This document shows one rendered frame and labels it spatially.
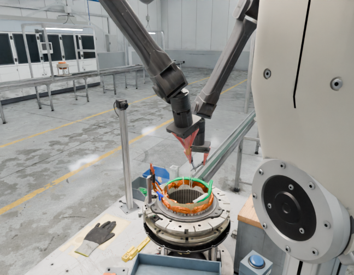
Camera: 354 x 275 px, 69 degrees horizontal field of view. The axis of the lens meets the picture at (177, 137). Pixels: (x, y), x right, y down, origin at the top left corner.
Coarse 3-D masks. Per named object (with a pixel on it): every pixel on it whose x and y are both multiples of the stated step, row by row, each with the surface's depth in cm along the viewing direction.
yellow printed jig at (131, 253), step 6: (144, 240) 118; (150, 240) 120; (132, 246) 113; (138, 246) 115; (144, 246) 116; (126, 252) 111; (132, 252) 110; (138, 252) 113; (126, 258) 108; (132, 258) 110
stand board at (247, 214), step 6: (246, 204) 99; (252, 204) 99; (240, 210) 96; (246, 210) 96; (252, 210) 96; (240, 216) 93; (246, 216) 92; (252, 216) 92; (246, 222) 92; (252, 222) 91; (258, 222) 89
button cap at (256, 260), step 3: (252, 255) 78; (255, 255) 78; (258, 255) 78; (252, 258) 77; (255, 258) 77; (258, 258) 77; (261, 258) 77; (252, 261) 76; (255, 261) 76; (258, 261) 76; (261, 261) 76; (252, 264) 76; (255, 264) 75; (258, 264) 75; (261, 264) 75
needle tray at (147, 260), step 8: (136, 256) 75; (144, 256) 76; (152, 256) 76; (160, 256) 75; (168, 256) 75; (136, 264) 74; (144, 264) 77; (152, 264) 77; (160, 264) 76; (168, 264) 76; (176, 264) 76; (184, 264) 75; (192, 264) 75; (200, 264) 74; (208, 264) 74; (216, 264) 73; (136, 272) 75; (144, 272) 75; (152, 272) 75; (160, 272) 75; (168, 272) 75; (176, 272) 75; (184, 272) 75; (192, 272) 75; (200, 272) 75; (208, 272) 75; (216, 272) 74
